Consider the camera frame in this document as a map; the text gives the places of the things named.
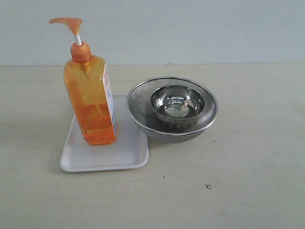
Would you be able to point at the orange pump soap bottle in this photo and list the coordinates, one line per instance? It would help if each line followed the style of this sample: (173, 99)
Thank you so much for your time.
(88, 86)

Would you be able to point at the small stainless steel bowl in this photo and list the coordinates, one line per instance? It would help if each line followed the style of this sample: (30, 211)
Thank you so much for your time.
(177, 104)

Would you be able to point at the white rectangular plastic tray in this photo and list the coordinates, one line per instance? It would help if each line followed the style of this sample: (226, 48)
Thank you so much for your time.
(129, 150)

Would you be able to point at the large steel mesh colander bowl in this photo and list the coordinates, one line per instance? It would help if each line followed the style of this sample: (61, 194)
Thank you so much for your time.
(139, 109)

